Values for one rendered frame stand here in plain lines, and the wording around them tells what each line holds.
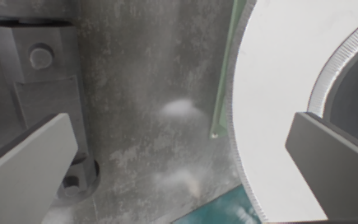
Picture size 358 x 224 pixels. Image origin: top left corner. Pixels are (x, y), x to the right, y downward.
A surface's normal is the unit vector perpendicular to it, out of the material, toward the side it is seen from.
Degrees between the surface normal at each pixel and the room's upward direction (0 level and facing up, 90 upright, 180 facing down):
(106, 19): 0
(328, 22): 90
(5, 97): 0
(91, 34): 0
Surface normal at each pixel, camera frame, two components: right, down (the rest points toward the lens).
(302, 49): -0.84, 0.18
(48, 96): 0.54, 0.43
